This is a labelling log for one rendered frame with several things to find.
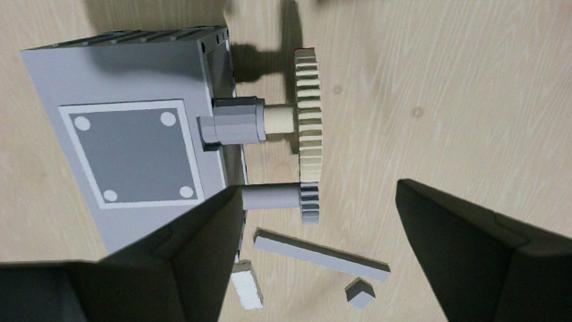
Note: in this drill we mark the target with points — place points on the grey camshaft with large gear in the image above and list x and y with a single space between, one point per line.
305 116

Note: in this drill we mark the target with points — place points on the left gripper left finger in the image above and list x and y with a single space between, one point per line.
178 273

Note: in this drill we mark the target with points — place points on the grey long flat bar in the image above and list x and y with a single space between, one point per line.
321 256

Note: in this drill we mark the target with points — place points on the white rectangular block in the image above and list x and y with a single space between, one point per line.
247 285

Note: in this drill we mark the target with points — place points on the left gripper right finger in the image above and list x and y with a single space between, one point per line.
484 266

